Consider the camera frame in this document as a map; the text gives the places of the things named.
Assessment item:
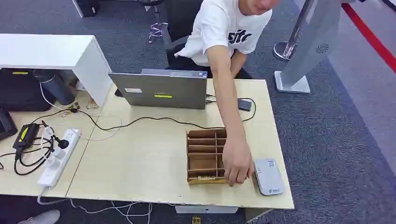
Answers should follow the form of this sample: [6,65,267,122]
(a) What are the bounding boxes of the person's right hand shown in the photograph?
[221,140,255,187]

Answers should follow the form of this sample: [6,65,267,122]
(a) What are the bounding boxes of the wooden compartment card box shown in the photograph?
[186,129,249,186]

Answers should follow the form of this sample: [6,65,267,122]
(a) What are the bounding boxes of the grey card reader device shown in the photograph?
[252,158,285,196]

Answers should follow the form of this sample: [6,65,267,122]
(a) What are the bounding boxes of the small black external drive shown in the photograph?
[237,98,253,112]

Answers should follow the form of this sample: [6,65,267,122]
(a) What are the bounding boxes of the grey laptop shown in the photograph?
[108,68,208,110]

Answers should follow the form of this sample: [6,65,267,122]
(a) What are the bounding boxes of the person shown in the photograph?
[175,0,281,79]

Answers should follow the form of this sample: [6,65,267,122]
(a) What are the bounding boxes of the grey kiosk stand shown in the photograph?
[274,0,367,94]

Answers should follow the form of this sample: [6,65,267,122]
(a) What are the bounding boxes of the black office chair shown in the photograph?
[161,0,253,80]

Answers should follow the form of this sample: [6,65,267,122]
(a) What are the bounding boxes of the chrome stool base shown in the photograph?
[137,0,170,44]

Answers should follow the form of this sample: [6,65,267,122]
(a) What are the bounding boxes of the black plug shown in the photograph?
[53,134,70,150]

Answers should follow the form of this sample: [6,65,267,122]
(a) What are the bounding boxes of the white power strip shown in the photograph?
[37,128,82,189]

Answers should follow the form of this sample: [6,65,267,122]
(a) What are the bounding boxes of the dark cylindrical bin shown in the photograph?
[33,69,76,106]

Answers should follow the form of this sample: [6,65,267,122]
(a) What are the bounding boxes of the grey shoe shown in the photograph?
[17,210,61,224]

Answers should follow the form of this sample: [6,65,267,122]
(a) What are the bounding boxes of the white side desk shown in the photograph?
[0,34,113,108]

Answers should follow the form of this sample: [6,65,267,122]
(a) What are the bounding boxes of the black power adapter yellow label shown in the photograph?
[12,122,41,153]

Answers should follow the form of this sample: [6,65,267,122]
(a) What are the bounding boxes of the black cabinet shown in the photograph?
[71,0,101,18]

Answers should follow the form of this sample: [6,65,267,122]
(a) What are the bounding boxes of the black computer case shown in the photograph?
[0,68,57,112]

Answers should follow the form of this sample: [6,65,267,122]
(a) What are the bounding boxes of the black device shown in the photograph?
[0,108,18,141]

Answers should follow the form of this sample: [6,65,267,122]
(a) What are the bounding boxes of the black usb cable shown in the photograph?
[205,94,257,123]

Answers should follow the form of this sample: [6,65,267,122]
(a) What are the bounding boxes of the grey metal desk bracket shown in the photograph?
[175,204,239,215]

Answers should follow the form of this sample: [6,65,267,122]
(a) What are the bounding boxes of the long black power cable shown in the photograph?
[30,108,226,132]

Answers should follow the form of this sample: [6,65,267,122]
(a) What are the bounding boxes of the chrome stanchion post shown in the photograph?
[273,0,315,62]

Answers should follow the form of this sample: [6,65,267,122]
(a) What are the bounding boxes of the thin white cable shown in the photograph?
[39,83,123,142]

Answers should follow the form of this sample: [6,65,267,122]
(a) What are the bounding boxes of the black adapter cable bundle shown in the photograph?
[0,120,57,176]

